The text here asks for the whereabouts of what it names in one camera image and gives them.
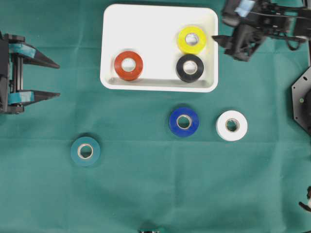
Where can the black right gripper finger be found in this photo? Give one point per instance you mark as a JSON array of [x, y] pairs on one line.
[[223, 40]]

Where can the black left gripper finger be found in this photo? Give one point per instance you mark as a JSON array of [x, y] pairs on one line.
[[24, 98], [31, 55]]

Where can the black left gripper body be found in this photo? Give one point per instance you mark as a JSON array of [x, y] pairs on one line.
[[5, 40]]

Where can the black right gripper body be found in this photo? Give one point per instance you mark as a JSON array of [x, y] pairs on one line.
[[248, 36]]

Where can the yellow tape roll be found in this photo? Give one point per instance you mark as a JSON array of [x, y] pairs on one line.
[[191, 40]]

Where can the black tape roll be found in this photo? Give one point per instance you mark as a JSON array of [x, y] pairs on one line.
[[189, 68]]

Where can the teal tape roll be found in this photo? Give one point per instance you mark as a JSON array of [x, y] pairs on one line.
[[85, 151]]

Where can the red tape roll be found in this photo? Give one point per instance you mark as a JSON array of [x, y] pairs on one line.
[[128, 65]]

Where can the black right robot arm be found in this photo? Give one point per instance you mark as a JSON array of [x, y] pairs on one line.
[[291, 24]]

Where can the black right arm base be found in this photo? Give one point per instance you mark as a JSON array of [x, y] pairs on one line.
[[301, 97]]

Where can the white plastic case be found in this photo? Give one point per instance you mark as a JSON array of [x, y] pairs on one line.
[[152, 32]]

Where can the white tape roll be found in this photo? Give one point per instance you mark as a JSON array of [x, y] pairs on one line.
[[231, 126]]

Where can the blue tape roll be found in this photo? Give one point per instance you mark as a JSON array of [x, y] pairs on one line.
[[183, 122]]

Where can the green table cloth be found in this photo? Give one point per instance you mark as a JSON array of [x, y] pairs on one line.
[[146, 176]]

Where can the white blue cable label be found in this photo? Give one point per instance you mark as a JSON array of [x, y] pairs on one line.
[[244, 7]]

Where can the black bottom camera mount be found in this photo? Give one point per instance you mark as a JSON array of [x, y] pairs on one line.
[[152, 230]]

